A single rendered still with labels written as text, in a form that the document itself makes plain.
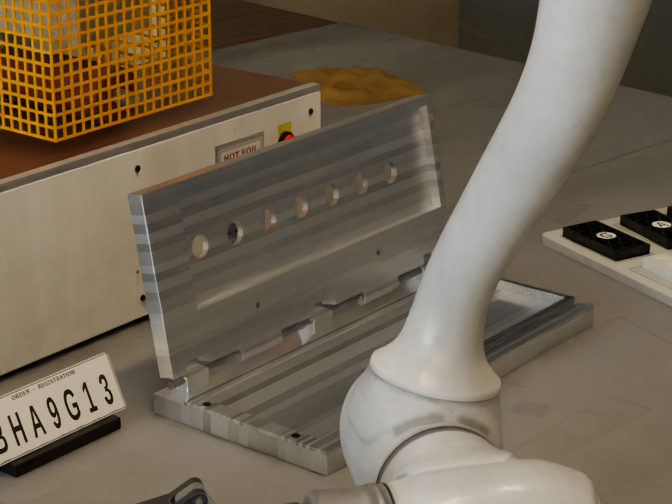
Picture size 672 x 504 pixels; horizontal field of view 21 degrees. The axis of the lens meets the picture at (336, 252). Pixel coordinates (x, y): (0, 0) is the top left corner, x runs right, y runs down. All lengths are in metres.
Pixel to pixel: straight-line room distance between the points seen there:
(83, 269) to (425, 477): 0.65
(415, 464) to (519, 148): 0.24
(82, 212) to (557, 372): 0.49
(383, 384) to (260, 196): 0.44
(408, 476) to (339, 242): 0.61
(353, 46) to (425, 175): 1.12
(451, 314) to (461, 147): 1.17
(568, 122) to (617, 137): 1.38
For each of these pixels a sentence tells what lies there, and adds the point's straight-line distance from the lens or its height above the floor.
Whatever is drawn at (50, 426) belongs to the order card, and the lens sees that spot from 1.64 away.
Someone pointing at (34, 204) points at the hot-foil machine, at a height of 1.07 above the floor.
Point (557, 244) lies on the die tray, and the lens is 2.13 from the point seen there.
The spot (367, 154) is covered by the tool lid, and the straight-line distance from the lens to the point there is 1.90.
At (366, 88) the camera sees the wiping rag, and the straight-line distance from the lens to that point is 2.78.
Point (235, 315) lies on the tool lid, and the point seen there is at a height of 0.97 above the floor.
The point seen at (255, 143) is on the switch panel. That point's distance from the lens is 1.99.
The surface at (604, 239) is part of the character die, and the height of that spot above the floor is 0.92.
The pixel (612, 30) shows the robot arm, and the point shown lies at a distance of 1.18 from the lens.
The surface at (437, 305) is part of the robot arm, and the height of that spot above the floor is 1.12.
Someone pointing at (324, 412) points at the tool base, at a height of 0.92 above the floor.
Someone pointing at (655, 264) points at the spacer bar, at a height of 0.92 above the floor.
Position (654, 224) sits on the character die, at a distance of 2.17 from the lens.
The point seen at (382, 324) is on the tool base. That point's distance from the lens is 1.85.
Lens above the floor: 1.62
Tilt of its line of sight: 20 degrees down
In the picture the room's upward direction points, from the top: straight up
